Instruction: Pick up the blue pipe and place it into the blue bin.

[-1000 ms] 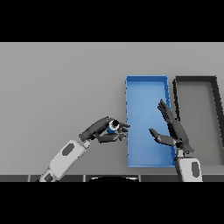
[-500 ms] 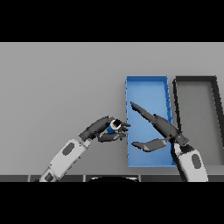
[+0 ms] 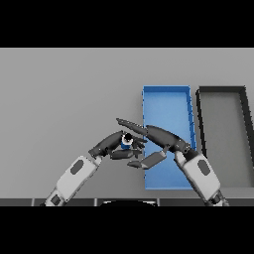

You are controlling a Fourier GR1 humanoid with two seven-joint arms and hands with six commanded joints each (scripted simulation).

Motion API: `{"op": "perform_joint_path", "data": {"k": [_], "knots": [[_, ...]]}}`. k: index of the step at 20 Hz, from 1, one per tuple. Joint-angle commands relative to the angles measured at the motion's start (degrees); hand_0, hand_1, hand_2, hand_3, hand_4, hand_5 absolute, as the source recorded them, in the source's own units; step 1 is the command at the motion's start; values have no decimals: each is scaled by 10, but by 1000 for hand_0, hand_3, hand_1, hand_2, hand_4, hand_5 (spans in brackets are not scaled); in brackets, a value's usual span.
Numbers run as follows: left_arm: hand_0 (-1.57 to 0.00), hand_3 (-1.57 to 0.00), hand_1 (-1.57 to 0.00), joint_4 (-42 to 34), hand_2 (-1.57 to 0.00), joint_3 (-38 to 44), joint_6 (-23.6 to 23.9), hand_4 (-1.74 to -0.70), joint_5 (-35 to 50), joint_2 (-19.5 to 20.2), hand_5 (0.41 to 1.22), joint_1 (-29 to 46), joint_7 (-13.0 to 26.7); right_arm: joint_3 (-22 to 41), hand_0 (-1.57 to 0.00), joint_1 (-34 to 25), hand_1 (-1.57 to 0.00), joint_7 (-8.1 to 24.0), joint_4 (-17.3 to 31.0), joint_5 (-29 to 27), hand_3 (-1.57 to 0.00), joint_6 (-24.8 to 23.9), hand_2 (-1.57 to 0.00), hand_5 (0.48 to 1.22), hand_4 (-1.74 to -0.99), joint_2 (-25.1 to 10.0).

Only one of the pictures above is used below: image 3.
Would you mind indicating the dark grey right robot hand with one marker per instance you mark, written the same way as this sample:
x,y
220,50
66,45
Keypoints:
x,y
162,137

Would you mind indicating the blue pipe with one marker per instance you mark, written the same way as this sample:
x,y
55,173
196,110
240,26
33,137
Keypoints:
x,y
126,141

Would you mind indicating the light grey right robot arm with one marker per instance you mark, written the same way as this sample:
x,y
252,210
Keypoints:
x,y
199,174

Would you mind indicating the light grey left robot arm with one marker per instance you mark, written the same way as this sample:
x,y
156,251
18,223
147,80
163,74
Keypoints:
x,y
73,177

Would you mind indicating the dark grey bin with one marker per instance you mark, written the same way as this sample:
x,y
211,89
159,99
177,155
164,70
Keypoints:
x,y
225,139

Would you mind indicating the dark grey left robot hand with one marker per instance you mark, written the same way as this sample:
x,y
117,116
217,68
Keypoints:
x,y
108,144

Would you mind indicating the blue bin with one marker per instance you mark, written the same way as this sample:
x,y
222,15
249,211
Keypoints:
x,y
168,119

